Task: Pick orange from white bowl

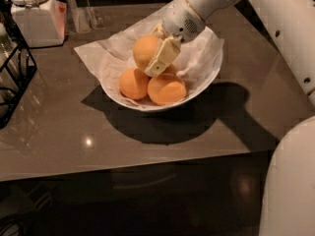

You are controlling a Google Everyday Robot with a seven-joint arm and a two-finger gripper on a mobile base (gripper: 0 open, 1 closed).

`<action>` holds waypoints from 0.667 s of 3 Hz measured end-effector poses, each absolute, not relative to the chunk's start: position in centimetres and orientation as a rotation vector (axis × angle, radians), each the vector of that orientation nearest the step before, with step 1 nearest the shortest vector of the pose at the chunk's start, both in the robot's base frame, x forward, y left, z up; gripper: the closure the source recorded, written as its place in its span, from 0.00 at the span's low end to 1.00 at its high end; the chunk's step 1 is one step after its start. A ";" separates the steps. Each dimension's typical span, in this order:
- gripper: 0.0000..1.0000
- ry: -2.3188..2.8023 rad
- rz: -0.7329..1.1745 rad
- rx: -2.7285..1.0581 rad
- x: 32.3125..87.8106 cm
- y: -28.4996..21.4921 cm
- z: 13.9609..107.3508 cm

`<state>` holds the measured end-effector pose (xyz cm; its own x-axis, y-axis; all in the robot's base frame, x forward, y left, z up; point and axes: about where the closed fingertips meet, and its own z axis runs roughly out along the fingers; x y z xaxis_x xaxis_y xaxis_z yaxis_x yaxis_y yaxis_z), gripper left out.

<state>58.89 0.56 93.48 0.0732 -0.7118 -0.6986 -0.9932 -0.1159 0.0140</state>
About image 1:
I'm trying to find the white paper liner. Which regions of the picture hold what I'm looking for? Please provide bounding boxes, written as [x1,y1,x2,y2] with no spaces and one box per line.
[75,5,223,112]

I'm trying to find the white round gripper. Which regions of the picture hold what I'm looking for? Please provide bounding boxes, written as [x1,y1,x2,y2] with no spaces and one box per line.
[145,0,205,77]

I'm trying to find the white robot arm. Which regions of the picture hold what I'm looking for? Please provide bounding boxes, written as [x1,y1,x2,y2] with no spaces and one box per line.
[146,0,315,236]

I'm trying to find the white ceramic jar with lid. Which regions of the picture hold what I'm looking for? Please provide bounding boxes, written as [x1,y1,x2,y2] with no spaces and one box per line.
[11,0,67,48]

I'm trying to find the orange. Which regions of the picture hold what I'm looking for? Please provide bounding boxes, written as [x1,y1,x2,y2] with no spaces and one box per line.
[163,64,177,75]
[119,68,150,100]
[148,74,187,105]
[133,35,159,70]

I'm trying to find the clear acrylic stand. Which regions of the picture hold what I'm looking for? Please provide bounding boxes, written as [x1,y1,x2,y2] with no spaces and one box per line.
[66,0,104,33]

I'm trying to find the black wire rack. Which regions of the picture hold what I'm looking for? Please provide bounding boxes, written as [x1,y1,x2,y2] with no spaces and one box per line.
[0,0,37,129]

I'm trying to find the white bowl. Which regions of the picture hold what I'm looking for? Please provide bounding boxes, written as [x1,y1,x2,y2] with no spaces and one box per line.
[99,18,224,113]

